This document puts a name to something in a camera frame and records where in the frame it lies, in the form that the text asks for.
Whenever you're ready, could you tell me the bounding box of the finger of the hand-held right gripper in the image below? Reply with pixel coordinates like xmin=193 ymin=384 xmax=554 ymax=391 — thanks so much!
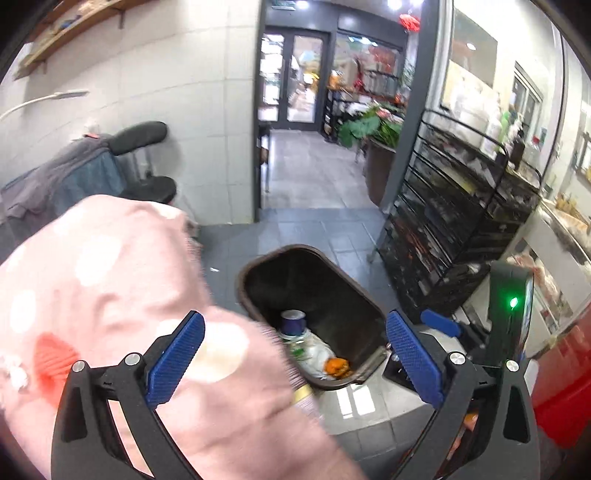
xmin=420 ymin=308 xmax=463 ymax=339

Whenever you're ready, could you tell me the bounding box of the grey cloth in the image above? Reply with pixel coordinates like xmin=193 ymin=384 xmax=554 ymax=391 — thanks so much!
xmin=0 ymin=134 xmax=112 ymax=224

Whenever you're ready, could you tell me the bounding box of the person's pink spotted sweater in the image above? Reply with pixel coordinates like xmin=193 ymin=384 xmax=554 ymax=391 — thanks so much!
xmin=0 ymin=194 xmax=365 ymax=480

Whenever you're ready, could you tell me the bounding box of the brown plant pot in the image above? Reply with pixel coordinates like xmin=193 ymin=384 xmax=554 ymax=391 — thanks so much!
xmin=365 ymin=138 xmax=398 ymax=206

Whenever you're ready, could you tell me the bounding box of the teal cloth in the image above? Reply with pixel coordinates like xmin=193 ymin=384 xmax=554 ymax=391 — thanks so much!
xmin=60 ymin=152 xmax=126 ymax=209

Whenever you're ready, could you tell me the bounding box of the wooden wall shelf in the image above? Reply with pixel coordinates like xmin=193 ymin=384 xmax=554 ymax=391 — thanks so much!
xmin=14 ymin=0 xmax=139 ymax=81

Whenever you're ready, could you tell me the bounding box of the red plastic bin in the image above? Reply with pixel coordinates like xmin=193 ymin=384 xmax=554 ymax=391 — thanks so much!
xmin=533 ymin=318 xmax=591 ymax=449

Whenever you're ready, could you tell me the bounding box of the dark brown trash bin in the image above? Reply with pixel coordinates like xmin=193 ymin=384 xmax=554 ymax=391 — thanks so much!
xmin=236 ymin=244 xmax=389 ymax=392

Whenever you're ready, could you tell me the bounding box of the black metal rack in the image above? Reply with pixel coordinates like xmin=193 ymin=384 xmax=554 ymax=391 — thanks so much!
xmin=369 ymin=108 xmax=544 ymax=319

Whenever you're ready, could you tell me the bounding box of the blue can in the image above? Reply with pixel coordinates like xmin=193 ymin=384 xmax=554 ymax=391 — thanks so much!
xmin=281 ymin=309 xmax=308 ymax=337

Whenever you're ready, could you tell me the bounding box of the glass display counter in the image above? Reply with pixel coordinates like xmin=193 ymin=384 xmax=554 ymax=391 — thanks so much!
xmin=503 ymin=198 xmax=591 ymax=342

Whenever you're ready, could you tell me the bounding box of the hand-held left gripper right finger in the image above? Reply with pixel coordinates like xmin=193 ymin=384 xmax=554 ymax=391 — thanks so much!
xmin=385 ymin=310 xmax=541 ymax=480

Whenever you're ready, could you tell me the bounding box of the green leafy plant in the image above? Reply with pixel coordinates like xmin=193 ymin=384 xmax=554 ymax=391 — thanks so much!
xmin=339 ymin=104 xmax=405 ymax=149

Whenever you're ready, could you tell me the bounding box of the blue capped plastic bottle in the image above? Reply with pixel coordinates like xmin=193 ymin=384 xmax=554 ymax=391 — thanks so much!
xmin=288 ymin=330 xmax=336 ymax=380

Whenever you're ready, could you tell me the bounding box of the white arc lamp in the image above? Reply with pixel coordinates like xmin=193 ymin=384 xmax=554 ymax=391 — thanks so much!
xmin=0 ymin=90 xmax=89 ymax=123

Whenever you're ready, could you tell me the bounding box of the glass double door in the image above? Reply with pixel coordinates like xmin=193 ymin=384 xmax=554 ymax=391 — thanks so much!
xmin=259 ymin=30 xmax=331 ymax=132

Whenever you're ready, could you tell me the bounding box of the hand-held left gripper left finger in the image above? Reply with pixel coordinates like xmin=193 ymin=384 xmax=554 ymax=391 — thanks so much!
xmin=51 ymin=310 xmax=206 ymax=480

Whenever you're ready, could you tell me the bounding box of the black office chair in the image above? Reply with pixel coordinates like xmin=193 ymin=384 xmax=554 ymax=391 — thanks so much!
xmin=108 ymin=121 xmax=179 ymax=206

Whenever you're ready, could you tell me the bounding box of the orange peel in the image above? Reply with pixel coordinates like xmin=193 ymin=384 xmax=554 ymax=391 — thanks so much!
xmin=323 ymin=357 xmax=354 ymax=380

